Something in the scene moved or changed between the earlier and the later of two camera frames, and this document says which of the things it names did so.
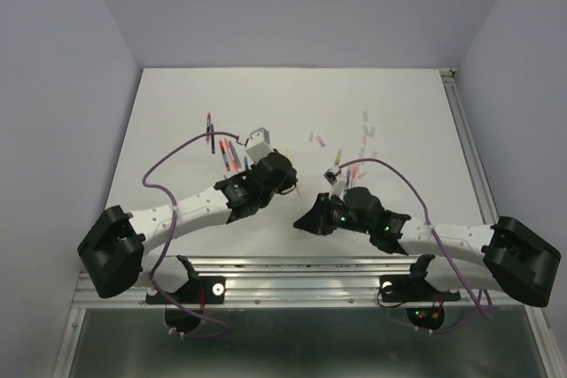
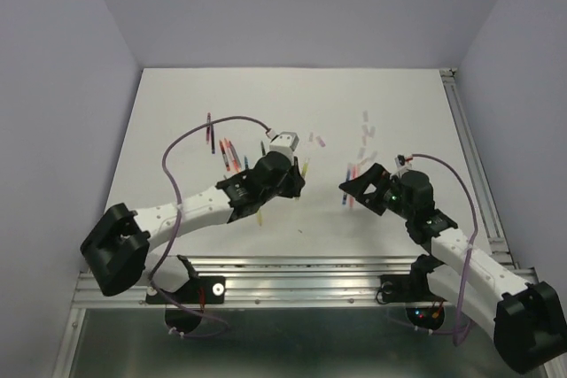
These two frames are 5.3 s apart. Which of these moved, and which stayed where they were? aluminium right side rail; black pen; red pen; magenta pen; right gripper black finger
Moved: right gripper black finger
Stayed: red pen; magenta pen; black pen; aluminium right side rail
